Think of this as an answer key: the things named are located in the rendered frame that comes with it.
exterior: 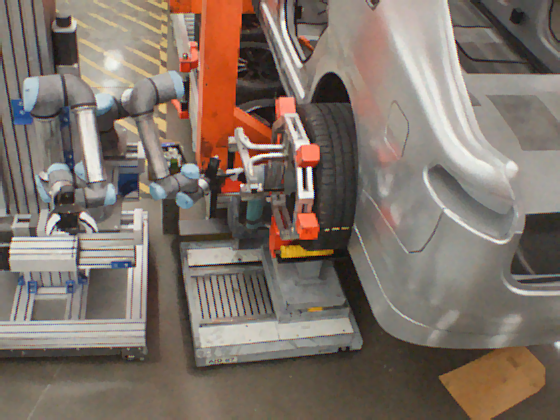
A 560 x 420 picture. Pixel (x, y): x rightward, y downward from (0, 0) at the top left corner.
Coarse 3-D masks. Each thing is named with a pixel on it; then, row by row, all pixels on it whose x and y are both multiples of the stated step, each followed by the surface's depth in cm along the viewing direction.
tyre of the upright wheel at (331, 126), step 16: (304, 112) 287; (320, 112) 282; (336, 112) 283; (352, 112) 284; (320, 128) 274; (336, 128) 276; (352, 128) 276; (320, 144) 270; (336, 144) 271; (352, 144) 273; (320, 160) 269; (336, 160) 269; (352, 160) 272; (320, 176) 270; (336, 176) 269; (352, 176) 271; (320, 192) 271; (336, 192) 270; (352, 192) 272; (288, 208) 325; (320, 208) 272; (336, 208) 272; (352, 208) 275; (320, 224) 276; (336, 224) 277; (352, 224) 279; (304, 240) 299; (320, 240) 283; (336, 240) 286
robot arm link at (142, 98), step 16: (144, 80) 263; (144, 96) 261; (144, 112) 262; (144, 128) 265; (144, 144) 267; (160, 144) 270; (160, 160) 269; (160, 176) 270; (160, 192) 271; (176, 192) 276
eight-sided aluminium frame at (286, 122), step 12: (288, 120) 285; (276, 132) 309; (288, 132) 282; (300, 132) 280; (276, 144) 313; (300, 144) 273; (300, 168) 272; (300, 180) 272; (300, 192) 271; (312, 192) 273; (276, 204) 320; (300, 204) 273; (276, 216) 314; (288, 216) 314; (288, 228) 311
